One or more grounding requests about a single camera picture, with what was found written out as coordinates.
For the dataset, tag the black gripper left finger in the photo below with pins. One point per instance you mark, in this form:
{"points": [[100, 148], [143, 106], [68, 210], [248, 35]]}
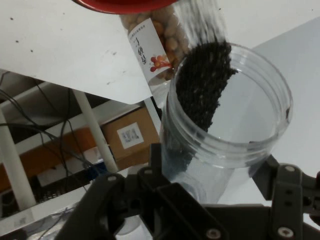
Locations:
{"points": [[150, 207]]}

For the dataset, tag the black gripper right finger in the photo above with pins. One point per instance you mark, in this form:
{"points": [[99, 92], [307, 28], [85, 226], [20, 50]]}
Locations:
{"points": [[287, 195]]}

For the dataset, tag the nut jar with patterned lid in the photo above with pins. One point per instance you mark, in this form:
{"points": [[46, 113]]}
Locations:
{"points": [[142, 50]]}

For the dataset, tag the brown cardboard box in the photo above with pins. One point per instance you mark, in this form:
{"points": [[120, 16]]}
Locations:
{"points": [[32, 160]]}

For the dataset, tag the white table leg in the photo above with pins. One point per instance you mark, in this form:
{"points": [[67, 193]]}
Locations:
{"points": [[97, 130], [17, 165]]}

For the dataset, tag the clear plastic jar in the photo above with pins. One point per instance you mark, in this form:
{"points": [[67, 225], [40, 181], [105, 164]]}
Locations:
{"points": [[257, 155]]}

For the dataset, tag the cardboard box with white label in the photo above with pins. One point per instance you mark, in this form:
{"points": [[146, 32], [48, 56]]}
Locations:
{"points": [[140, 152]]}

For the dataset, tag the red bowl with black rim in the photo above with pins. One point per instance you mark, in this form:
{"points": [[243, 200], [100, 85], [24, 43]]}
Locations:
{"points": [[112, 5]]}

